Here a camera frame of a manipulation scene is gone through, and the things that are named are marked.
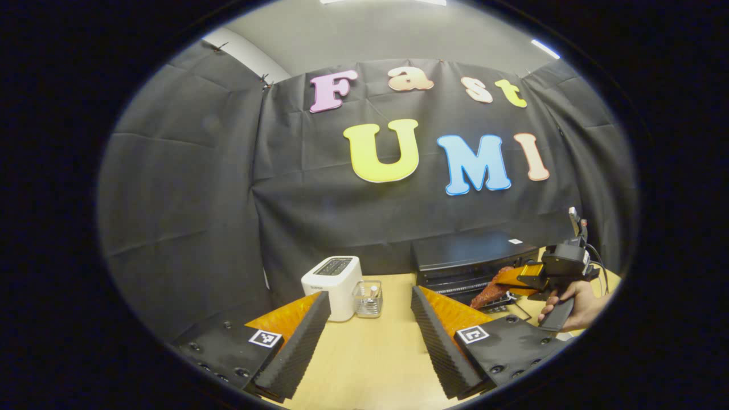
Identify white toaster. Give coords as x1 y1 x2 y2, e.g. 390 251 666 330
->
301 256 363 322

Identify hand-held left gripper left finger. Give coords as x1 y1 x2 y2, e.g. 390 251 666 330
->
171 290 332 402

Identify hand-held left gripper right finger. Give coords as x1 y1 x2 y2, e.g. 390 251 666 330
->
410 285 570 400

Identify red raw meat steak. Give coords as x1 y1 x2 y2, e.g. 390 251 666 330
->
470 266 516 310

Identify black electric oven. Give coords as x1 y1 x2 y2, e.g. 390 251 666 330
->
412 231 542 311

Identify black backdrop cloth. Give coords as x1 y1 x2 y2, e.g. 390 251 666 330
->
97 40 638 342

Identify wire mesh utensil basket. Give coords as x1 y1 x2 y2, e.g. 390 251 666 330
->
353 279 383 318

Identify black cable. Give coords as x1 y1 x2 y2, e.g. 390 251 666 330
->
585 244 610 297

